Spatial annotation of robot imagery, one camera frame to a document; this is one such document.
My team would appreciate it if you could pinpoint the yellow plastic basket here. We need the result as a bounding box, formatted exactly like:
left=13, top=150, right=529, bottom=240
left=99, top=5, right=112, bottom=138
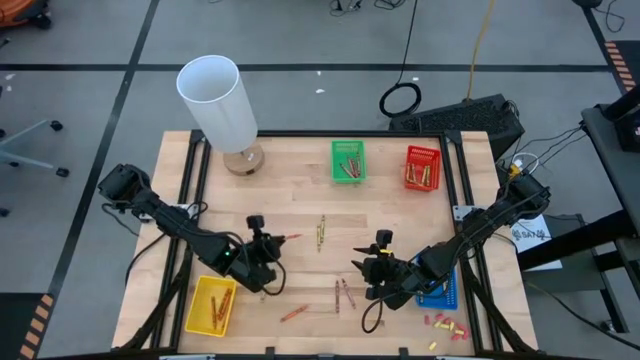
left=183, top=274, right=239, bottom=339

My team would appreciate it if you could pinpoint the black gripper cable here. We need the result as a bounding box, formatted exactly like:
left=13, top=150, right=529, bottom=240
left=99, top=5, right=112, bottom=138
left=360, top=294, right=386, bottom=335
left=259, top=244, right=288, bottom=297

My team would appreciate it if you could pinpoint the blue plastic basket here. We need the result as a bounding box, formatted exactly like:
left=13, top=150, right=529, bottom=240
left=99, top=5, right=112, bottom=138
left=412, top=254, right=459, bottom=311

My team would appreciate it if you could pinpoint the black perforated computer case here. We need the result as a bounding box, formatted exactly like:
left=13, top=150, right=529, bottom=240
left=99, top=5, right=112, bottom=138
left=388, top=93, right=526, bottom=161

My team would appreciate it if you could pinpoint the white paper sheet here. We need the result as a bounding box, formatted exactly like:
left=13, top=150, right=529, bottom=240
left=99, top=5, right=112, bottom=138
left=508, top=213, right=564, bottom=272

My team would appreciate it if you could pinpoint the orange office chair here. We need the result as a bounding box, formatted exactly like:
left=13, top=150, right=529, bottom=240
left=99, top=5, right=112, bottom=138
left=0, top=0, right=53, bottom=30

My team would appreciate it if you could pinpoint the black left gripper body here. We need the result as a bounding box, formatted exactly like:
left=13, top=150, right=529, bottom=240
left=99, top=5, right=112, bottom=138
left=232, top=233, right=287, bottom=294

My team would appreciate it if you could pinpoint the black power cable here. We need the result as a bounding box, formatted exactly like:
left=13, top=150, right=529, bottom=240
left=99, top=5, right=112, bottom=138
left=124, top=232, right=169, bottom=286

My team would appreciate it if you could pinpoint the yellow cable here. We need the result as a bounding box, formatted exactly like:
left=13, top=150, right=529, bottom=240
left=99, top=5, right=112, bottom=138
left=465, top=0, right=497, bottom=101

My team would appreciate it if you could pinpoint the green plastic basket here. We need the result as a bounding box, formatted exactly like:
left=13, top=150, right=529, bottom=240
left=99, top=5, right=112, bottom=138
left=330, top=139, right=368, bottom=184

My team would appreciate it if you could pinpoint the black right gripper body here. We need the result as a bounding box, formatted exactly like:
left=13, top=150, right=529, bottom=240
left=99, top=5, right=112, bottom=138
left=362, top=247, right=417, bottom=311

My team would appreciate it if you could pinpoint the white shade wooden base lamp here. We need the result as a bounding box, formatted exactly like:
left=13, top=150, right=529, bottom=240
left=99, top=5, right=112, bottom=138
left=175, top=54, right=265, bottom=177

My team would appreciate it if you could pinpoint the black side table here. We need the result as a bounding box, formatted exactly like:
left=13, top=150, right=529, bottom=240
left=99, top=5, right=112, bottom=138
left=517, top=84, right=640, bottom=336

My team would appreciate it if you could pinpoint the black coiled cable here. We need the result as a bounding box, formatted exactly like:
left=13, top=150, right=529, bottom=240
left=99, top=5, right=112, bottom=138
left=378, top=0, right=423, bottom=119

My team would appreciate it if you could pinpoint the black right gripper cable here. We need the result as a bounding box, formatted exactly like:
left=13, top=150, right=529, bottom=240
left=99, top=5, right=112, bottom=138
left=360, top=294, right=386, bottom=335

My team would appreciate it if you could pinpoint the grey base office chair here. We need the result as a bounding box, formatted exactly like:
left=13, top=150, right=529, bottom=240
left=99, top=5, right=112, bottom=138
left=0, top=118, right=71, bottom=219

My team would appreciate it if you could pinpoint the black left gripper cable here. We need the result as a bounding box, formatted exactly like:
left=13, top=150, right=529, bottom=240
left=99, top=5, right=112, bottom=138
left=259, top=244, right=288, bottom=297

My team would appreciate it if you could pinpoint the red plastic basket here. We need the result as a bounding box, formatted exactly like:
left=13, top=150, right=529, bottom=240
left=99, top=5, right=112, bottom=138
left=403, top=144, right=443, bottom=193

